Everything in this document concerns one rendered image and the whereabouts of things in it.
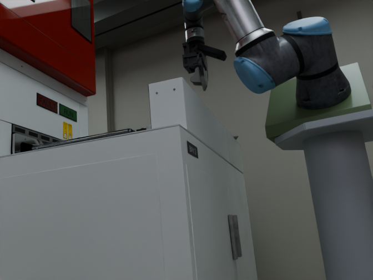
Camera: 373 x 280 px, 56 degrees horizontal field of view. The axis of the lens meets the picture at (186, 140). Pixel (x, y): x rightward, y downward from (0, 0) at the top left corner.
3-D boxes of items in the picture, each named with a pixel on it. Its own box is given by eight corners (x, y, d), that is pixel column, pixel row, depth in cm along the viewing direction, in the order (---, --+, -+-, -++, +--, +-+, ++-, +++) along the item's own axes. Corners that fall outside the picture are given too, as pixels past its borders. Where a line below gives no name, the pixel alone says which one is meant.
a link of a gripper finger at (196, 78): (192, 93, 137) (190, 71, 139) (207, 90, 135) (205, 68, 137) (190, 90, 134) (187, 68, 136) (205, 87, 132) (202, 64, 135)
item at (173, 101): (151, 135, 88) (147, 83, 91) (206, 166, 139) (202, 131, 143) (187, 129, 85) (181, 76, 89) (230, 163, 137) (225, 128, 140)
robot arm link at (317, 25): (348, 59, 94) (337, 10, 88) (305, 81, 93) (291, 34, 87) (320, 53, 105) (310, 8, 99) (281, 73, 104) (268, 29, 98)
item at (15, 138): (10, 161, 113) (11, 133, 116) (87, 176, 154) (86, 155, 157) (14, 161, 113) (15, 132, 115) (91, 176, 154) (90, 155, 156)
